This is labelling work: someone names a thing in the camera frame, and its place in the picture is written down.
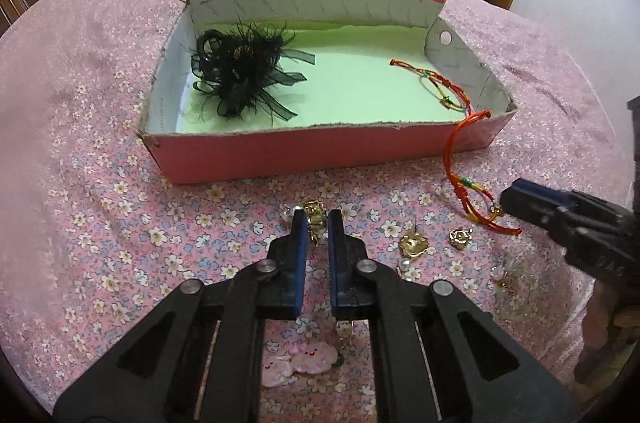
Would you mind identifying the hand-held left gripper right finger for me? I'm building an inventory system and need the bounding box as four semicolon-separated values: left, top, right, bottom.
329;209;581;423

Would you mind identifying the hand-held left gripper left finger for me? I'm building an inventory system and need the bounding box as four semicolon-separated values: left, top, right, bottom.
52;209;307;423

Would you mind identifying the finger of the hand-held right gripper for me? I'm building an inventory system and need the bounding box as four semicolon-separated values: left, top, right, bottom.
500;178;628;249

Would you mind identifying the gold earring with pearl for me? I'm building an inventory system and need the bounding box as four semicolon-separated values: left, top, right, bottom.
280;199;327;250

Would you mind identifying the gold flower earring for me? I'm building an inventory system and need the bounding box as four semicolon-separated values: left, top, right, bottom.
398;218;431;256

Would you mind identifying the pink plush hair clip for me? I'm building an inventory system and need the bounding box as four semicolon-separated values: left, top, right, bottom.
262;350;297;386
292;340;336;375

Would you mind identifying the green bead bracelet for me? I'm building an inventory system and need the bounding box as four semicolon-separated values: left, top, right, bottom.
492;263;542;321

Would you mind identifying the red cord bracelet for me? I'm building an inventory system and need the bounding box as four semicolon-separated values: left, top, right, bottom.
444;110;523;235

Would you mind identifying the pink cardboard box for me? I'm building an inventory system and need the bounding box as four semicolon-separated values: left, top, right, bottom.
137;0;518;185

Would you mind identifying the thin dangling earring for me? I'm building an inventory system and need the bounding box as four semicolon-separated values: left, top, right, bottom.
334;322;357;366

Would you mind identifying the black feather hair accessory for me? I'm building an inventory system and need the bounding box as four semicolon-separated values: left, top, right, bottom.
191;20;316;120

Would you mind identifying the pink floral bedsheet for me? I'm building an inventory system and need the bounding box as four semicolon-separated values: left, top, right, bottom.
0;0;640;423

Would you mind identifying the multicolour cord bracelet gold charm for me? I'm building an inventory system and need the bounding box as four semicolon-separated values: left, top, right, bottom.
390;59;473;110

